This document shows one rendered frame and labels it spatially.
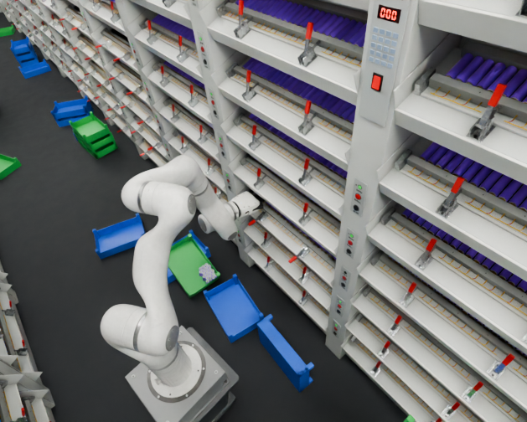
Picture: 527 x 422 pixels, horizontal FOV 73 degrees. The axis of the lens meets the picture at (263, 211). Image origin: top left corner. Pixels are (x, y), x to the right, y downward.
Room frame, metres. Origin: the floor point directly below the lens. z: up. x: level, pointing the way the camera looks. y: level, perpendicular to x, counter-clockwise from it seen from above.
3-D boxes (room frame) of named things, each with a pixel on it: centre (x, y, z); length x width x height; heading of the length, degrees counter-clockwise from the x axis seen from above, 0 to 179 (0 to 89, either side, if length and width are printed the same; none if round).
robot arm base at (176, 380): (0.50, 0.39, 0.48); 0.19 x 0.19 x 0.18
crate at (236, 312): (0.93, 0.21, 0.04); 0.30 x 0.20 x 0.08; 27
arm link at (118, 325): (0.51, 0.42, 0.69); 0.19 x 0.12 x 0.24; 69
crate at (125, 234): (1.52, 0.93, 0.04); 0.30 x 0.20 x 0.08; 110
